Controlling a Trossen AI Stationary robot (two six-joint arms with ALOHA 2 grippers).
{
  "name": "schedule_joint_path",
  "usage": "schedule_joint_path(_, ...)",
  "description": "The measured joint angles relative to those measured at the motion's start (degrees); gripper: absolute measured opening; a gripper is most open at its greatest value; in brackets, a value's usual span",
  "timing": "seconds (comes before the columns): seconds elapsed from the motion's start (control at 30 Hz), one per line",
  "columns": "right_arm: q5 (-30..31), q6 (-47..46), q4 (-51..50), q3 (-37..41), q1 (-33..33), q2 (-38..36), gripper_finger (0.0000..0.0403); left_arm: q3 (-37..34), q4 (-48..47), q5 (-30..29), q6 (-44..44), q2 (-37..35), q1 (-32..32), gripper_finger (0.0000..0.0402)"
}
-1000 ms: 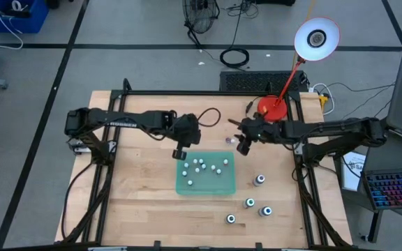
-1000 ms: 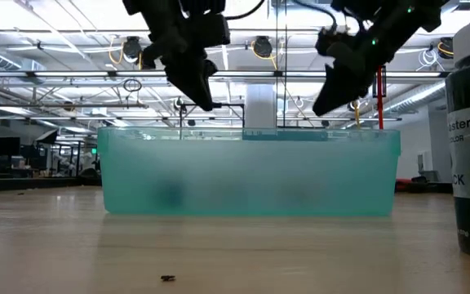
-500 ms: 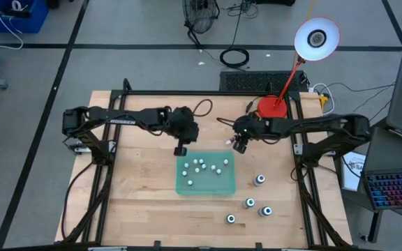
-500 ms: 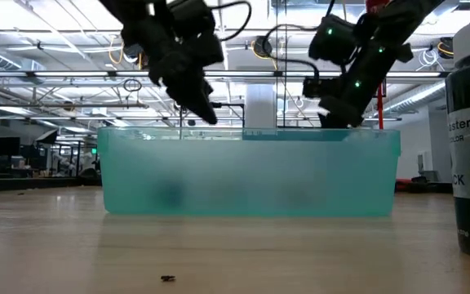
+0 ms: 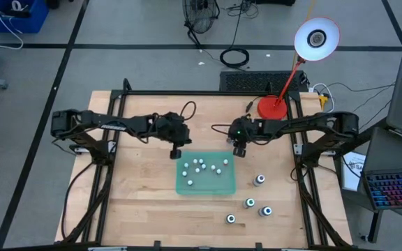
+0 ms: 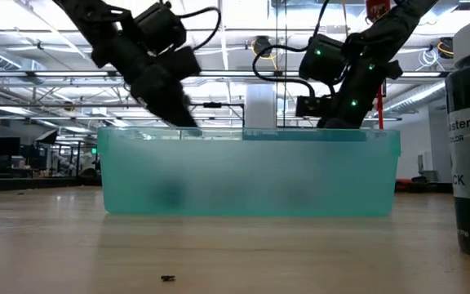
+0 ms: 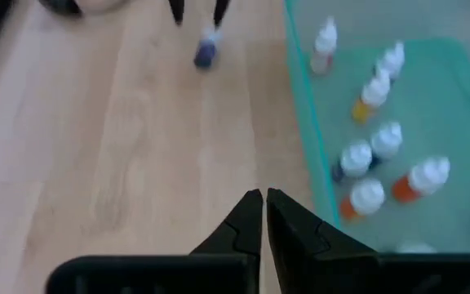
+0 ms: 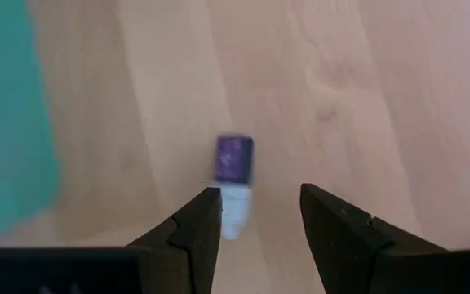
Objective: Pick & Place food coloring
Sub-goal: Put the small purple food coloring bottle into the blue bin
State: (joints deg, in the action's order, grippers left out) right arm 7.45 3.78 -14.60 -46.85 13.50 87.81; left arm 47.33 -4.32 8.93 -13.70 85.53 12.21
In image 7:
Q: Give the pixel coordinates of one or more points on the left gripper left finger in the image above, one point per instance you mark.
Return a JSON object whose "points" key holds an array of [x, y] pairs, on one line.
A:
{"points": [[243, 237]]}

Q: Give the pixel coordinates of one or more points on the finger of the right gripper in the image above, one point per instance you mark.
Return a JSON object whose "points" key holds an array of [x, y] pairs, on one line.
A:
{"points": [[176, 10], [220, 10]]}

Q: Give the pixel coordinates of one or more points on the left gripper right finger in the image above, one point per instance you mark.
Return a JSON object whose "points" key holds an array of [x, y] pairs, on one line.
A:
{"points": [[308, 253]]}

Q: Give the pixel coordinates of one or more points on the purple food coloring bottle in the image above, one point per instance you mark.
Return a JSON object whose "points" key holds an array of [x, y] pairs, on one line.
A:
{"points": [[205, 53]]}

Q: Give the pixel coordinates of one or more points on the orange food coloring bottle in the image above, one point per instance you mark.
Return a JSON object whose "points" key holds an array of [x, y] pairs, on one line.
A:
{"points": [[367, 198]]}

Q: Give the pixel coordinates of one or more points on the pink red food coloring bottle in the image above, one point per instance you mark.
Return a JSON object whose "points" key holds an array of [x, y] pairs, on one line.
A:
{"points": [[325, 41]]}

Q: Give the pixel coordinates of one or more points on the maroon food coloring bottle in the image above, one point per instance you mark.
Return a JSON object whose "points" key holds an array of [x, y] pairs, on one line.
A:
{"points": [[393, 61]]}

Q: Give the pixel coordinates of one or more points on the teal translucent plastic bin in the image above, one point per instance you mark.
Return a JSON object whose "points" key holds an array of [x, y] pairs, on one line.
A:
{"points": [[455, 102]]}

